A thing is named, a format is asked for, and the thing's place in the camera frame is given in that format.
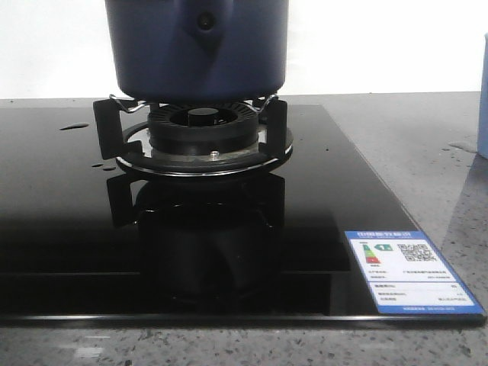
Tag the blue energy label sticker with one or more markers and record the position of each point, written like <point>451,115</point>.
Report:
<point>406,274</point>

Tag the black glass gas stove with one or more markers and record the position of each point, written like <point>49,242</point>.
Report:
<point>84,243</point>

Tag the right black burner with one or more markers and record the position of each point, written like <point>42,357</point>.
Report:
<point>199,130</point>

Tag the right black pot support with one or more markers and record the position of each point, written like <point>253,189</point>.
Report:
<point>123,134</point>

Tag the light blue plastic cup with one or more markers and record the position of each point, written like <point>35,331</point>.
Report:
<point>482,135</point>

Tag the blue pot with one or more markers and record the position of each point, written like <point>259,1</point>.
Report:
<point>198,51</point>

